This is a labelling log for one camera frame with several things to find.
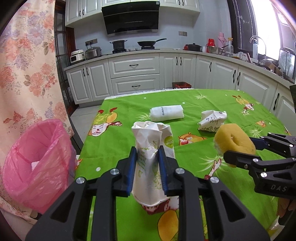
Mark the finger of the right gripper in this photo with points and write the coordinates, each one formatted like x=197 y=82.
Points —
x=276 y=143
x=241 y=159

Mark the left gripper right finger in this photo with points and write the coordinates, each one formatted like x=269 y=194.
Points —
x=167 y=166

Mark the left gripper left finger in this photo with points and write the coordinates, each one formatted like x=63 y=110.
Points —
x=126 y=167

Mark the yellow sponge with hole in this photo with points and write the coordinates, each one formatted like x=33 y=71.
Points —
x=231 y=137

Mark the white wipes pack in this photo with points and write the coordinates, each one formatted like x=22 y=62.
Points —
x=166 y=113

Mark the printed paper cup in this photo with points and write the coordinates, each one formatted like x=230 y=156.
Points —
x=212 y=120

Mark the pink lined trash bin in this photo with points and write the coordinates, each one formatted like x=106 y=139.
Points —
x=40 y=165

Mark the green cartoon tablecloth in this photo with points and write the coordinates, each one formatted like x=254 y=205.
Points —
x=106 y=144

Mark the red floor bin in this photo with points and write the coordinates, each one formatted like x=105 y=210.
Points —
x=181 y=85

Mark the white lower cabinets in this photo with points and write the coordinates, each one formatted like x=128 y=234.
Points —
x=91 y=81

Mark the white cabinets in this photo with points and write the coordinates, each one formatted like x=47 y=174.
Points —
x=91 y=81
x=80 y=10

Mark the chrome faucet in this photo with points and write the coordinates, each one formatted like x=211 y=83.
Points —
x=254 y=40

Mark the steel bowl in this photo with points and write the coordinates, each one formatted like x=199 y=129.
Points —
x=215 y=50

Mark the pink thermos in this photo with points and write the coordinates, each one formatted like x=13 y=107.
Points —
x=221 y=40

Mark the black casserole pot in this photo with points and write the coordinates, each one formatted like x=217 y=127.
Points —
x=193 y=47

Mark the steel pressure cooker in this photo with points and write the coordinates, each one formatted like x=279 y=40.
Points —
x=92 y=53

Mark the red kettle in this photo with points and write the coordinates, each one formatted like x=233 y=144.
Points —
x=211 y=43

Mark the floral curtain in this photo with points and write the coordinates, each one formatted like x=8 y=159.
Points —
x=30 y=90

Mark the white rice cooker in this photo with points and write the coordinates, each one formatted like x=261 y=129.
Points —
x=77 y=56

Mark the black frying pan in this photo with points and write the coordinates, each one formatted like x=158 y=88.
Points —
x=149 y=44

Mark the black stock pot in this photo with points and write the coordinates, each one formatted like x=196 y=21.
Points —
x=118 y=46

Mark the glass wooden door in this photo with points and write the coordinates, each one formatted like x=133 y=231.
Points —
x=64 y=45

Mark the black range hood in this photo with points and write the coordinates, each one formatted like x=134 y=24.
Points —
x=131 y=17

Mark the white upper cabinets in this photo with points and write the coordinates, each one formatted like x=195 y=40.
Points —
x=80 y=10

